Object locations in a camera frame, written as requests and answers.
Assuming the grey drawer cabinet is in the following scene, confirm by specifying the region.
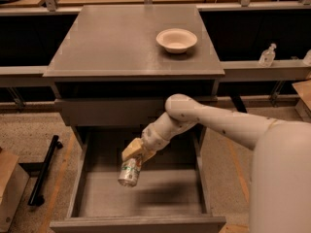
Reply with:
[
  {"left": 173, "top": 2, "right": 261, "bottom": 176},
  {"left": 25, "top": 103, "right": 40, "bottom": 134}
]
[{"left": 49, "top": 5, "right": 220, "bottom": 144}]

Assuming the clear plastic bottle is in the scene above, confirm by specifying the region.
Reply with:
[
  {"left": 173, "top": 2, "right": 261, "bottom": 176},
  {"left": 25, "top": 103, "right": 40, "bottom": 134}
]
[{"left": 259, "top": 43, "right": 277, "bottom": 67}]

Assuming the black metal bar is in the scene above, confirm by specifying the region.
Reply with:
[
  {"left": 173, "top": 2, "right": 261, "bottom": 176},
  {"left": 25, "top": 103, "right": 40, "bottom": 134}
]
[{"left": 27, "top": 135, "right": 63, "bottom": 206}]

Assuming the green white 7up can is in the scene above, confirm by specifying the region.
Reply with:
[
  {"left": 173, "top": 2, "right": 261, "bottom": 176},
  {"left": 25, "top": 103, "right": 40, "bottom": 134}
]
[{"left": 118, "top": 155, "right": 142, "bottom": 187}]

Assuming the brown cardboard box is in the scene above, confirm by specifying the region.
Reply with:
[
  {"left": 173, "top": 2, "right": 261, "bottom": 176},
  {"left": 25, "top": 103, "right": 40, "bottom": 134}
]
[{"left": 0, "top": 150, "right": 29, "bottom": 233}]

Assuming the white paper bowl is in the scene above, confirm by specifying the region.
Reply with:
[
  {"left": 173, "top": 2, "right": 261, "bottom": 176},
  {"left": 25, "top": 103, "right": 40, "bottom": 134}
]
[{"left": 155, "top": 28, "right": 197, "bottom": 54}]

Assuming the grey metal rail shelf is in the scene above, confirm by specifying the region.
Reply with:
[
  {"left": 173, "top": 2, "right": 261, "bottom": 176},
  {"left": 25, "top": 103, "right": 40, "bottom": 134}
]
[{"left": 0, "top": 60, "right": 310, "bottom": 87}]

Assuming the open grey middle drawer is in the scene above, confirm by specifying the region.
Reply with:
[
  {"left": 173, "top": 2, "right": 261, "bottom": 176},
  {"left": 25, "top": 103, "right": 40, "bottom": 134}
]
[{"left": 50, "top": 128, "right": 226, "bottom": 233}]

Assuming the closed grey top drawer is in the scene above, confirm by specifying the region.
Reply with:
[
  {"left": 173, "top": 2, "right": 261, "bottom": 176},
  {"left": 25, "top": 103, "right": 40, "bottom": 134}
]
[{"left": 53, "top": 96, "right": 218, "bottom": 127}]

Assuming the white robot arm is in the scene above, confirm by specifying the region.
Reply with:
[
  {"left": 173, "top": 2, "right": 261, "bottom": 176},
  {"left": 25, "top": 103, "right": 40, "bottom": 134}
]
[{"left": 121, "top": 94, "right": 311, "bottom": 233}]

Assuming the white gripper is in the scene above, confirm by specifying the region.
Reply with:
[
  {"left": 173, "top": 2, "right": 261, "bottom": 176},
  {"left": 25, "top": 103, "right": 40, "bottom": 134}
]
[{"left": 121, "top": 125, "right": 169, "bottom": 162}]

